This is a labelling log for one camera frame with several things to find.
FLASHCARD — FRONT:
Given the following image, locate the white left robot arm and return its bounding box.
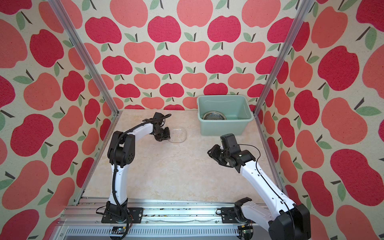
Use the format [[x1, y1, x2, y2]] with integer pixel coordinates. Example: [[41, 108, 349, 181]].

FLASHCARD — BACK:
[[102, 112, 171, 224]]

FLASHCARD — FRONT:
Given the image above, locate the mint green plastic bin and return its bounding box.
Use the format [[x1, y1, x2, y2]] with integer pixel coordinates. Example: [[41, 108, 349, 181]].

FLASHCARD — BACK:
[[197, 95, 254, 136]]

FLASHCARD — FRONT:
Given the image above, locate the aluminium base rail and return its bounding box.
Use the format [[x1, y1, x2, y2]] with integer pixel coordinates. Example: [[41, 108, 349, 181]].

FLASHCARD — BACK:
[[52, 198, 272, 240]]

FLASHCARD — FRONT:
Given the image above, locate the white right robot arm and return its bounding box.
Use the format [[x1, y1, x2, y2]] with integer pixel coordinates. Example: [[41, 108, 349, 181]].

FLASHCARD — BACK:
[[207, 134, 312, 240]]

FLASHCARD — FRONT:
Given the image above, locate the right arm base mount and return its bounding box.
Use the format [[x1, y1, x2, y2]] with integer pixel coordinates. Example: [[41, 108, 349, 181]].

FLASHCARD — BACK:
[[216, 206, 255, 225]]

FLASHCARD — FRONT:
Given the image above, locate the aluminium frame post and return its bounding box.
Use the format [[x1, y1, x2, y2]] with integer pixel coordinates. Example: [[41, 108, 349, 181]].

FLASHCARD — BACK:
[[48, 1, 120, 116], [254, 0, 315, 118]]

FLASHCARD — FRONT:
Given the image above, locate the right aluminium frame post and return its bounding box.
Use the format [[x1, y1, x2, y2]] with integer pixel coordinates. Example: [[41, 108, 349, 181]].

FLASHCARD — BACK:
[[254, 0, 315, 118]]

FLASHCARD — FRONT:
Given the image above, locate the clear grey glass plate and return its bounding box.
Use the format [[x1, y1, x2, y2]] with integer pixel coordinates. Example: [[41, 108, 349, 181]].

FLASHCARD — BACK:
[[203, 111, 227, 121]]

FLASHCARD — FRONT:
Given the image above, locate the left aluminium frame post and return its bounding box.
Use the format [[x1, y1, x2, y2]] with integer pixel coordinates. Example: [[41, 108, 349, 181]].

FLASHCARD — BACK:
[[48, 1, 120, 116]]

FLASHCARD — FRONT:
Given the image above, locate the clear round glass plate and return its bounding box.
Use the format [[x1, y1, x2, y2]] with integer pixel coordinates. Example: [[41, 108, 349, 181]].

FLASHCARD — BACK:
[[168, 127, 188, 144]]

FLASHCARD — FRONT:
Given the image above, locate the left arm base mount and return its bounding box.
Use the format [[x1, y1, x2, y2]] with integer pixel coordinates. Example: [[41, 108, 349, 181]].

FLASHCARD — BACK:
[[101, 208, 144, 224]]

